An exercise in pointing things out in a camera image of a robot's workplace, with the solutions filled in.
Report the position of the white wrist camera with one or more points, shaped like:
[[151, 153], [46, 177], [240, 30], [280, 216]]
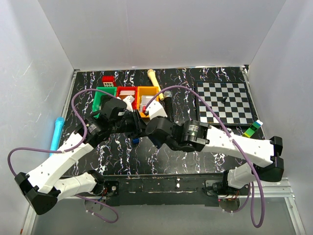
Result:
[[155, 109], [129, 101]]

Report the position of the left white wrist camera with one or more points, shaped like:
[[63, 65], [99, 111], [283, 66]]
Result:
[[129, 101]]

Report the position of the beige wooden microphone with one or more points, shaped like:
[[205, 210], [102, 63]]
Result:
[[152, 76]]

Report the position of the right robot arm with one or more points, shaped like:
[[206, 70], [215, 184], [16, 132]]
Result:
[[263, 157]]

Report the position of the black microphone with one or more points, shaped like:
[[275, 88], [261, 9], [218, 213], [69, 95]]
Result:
[[168, 106]]

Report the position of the red plastic bin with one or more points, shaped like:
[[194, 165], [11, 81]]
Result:
[[119, 88]]

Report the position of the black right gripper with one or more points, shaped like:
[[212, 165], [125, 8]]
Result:
[[158, 142]]

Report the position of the black white chessboard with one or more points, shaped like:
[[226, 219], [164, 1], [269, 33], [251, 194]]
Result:
[[228, 100]]

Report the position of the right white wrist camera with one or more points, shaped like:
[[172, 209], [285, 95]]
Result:
[[155, 109]]

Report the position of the yellow plastic bin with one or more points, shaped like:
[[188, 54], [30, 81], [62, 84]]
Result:
[[145, 90]]

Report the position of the green plastic bin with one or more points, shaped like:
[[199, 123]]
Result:
[[100, 98]]

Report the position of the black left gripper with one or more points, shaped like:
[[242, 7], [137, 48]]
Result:
[[140, 122]]

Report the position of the light blue toy microphone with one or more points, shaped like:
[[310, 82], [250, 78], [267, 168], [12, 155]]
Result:
[[59, 123]]

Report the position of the navy blue card holder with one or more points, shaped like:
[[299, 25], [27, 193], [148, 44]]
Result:
[[156, 142]]

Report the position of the orange cards in red bin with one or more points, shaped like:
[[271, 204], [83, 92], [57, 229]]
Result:
[[127, 92]]

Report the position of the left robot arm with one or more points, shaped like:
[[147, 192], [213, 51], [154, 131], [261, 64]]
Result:
[[43, 187]]

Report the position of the yellow green brick stack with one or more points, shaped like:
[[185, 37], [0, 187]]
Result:
[[252, 129]]

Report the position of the white cards in yellow bin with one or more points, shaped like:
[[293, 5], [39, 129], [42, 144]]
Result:
[[144, 100]]

